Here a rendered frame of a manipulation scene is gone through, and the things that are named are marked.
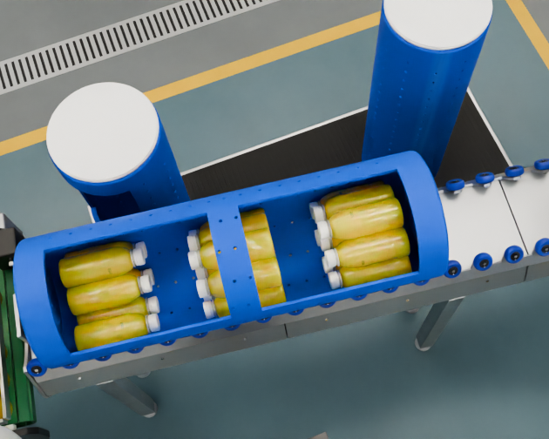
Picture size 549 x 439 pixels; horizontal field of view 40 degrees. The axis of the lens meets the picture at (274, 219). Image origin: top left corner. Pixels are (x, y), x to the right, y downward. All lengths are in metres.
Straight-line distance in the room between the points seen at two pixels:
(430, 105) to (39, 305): 1.22
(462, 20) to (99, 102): 0.94
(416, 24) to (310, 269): 0.69
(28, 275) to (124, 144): 0.46
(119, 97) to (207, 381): 1.16
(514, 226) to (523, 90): 1.38
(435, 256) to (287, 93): 1.65
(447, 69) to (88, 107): 0.93
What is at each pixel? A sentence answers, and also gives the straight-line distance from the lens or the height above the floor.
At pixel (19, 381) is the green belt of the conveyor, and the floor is 0.90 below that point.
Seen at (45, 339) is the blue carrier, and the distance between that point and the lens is 1.59.
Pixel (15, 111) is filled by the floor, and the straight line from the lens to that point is 3.30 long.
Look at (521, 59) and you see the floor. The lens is 3.30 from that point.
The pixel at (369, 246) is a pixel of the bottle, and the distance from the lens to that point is 1.62.
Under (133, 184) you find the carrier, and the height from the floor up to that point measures 0.98.
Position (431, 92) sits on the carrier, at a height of 0.83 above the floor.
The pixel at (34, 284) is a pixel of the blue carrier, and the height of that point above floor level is 1.23.
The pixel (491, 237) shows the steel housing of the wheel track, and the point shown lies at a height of 0.93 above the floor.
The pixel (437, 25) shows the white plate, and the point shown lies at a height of 1.04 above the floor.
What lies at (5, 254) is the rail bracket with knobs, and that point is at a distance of 1.88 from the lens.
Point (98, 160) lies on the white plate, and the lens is 1.87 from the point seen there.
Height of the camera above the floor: 2.64
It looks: 67 degrees down
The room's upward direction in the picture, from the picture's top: 7 degrees counter-clockwise
